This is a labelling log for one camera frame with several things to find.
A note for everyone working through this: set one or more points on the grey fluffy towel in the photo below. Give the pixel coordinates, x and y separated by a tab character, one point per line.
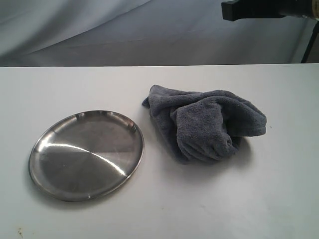
203	126

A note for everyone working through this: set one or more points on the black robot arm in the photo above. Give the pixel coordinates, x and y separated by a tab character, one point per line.
254	9

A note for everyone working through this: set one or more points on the round stainless steel plate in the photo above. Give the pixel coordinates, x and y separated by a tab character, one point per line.
86	155

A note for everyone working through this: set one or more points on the grey backdrop sheet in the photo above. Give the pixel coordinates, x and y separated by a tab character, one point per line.
42	33

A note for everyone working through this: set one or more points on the black stand pole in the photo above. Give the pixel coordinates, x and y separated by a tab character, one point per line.
310	43

